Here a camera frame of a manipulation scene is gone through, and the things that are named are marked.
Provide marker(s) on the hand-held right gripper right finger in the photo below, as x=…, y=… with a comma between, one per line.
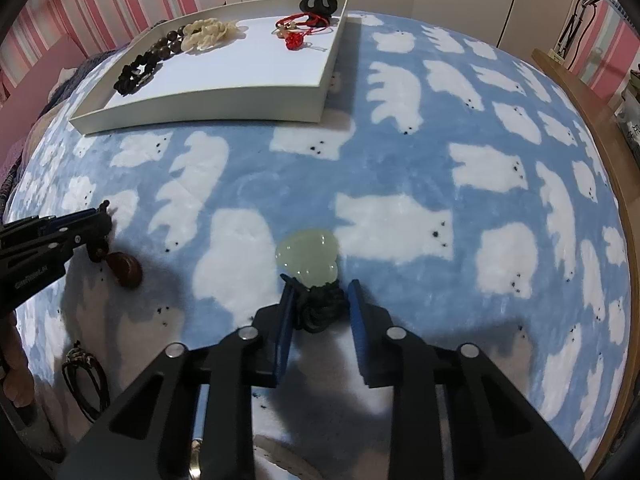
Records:
x=357, y=330

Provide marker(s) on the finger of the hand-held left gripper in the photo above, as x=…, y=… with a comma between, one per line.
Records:
x=60, y=221
x=75, y=237

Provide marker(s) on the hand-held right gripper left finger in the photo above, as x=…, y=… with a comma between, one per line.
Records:
x=286, y=330

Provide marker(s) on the pale green jade pendant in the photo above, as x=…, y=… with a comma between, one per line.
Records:
x=307, y=255

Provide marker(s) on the white shallow tray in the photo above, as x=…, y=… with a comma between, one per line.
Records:
x=225, y=72

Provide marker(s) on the orange gourd pendant red knot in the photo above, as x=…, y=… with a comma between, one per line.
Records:
x=295, y=41

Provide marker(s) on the black hand-shaped jewelry stand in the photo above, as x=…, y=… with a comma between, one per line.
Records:
x=318, y=2

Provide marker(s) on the person's left hand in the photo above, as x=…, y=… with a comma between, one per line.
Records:
x=17, y=375

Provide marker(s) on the pink headboard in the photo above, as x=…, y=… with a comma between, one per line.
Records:
x=30, y=90

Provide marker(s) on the clear plastic bag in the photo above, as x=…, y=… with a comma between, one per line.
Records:
x=631, y=120

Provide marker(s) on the wooden bed frame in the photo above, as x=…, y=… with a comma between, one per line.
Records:
x=610, y=170

